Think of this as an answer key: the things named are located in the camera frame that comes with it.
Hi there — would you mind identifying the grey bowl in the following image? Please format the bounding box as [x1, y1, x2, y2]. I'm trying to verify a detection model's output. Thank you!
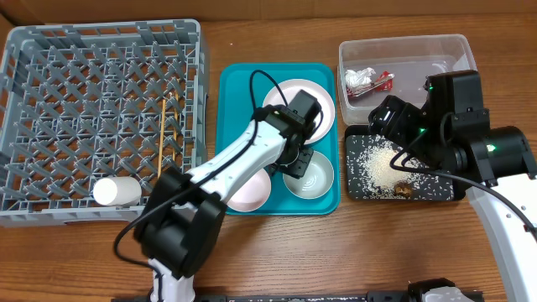
[283, 151, 335, 200]

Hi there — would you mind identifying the red snack wrapper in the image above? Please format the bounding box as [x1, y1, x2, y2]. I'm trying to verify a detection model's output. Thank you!
[345, 70, 394, 97]

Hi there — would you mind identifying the small white plate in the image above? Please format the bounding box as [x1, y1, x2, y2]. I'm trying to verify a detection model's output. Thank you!
[227, 169, 272, 212]

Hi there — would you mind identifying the white tissue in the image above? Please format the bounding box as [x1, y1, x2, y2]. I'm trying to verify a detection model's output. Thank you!
[344, 67, 376, 89]

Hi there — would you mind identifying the large white plate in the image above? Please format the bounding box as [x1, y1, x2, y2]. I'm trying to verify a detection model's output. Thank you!
[279, 79, 336, 145]

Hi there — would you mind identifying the white paper cup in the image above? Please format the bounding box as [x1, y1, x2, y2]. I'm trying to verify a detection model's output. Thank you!
[92, 176, 142, 206]

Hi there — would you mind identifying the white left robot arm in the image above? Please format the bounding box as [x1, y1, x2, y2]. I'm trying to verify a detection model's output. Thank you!
[113, 90, 322, 301]

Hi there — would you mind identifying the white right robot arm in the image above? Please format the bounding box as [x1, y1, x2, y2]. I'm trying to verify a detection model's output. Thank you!
[368, 70, 536, 301]

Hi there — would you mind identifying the grey dishwasher rack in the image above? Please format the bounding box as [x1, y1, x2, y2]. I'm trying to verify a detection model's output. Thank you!
[1, 19, 209, 227]

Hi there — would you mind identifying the black tray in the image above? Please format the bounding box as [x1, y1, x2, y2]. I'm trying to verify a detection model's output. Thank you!
[344, 124, 467, 201]

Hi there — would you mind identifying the clear plastic bin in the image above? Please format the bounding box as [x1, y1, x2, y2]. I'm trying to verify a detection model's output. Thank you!
[337, 34, 477, 126]

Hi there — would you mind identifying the teal plastic tray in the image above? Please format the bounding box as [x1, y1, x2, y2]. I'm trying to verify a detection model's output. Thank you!
[216, 63, 341, 216]

